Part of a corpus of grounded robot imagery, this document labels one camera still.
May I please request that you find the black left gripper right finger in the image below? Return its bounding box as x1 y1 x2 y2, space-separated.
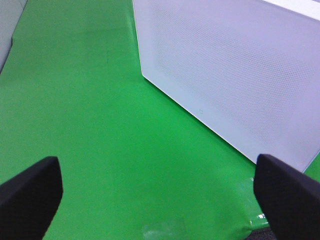
253 154 320 240

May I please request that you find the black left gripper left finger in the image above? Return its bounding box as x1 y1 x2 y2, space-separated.
0 156 63 240

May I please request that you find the white microwave door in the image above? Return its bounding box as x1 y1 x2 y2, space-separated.
132 0 320 172

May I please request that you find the green table mat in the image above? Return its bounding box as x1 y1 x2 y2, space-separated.
0 0 320 240

